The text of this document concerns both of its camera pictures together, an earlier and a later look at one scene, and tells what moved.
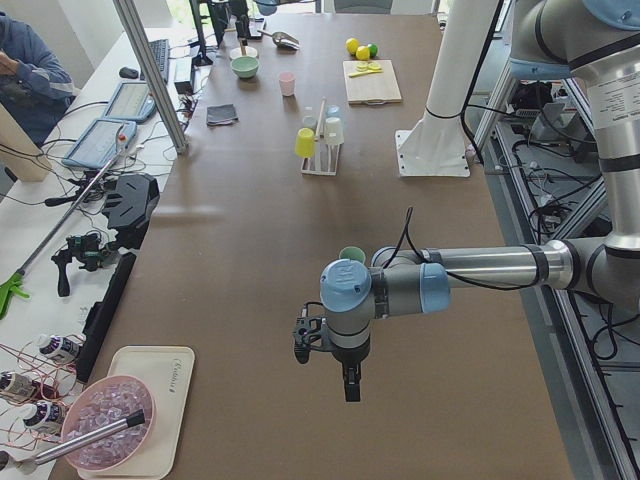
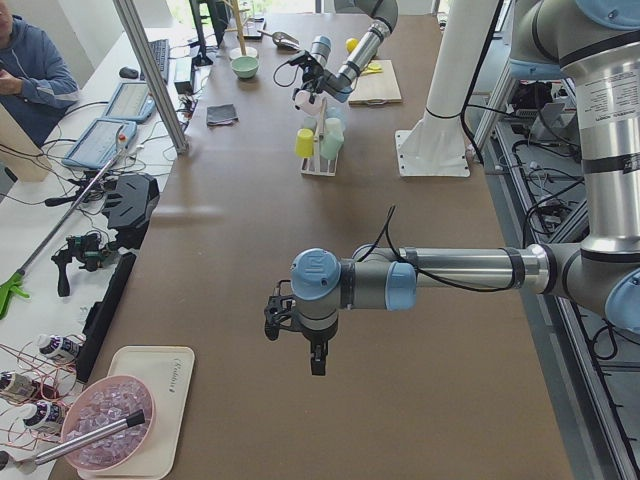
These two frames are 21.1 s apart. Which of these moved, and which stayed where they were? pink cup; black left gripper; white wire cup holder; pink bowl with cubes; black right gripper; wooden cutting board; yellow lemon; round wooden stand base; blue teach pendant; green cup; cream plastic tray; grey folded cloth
Moved: black left gripper; green cup; black right gripper; pink cup
Stayed: pink bowl with cubes; cream plastic tray; white wire cup holder; yellow lemon; blue teach pendant; grey folded cloth; wooden cutting board; round wooden stand base
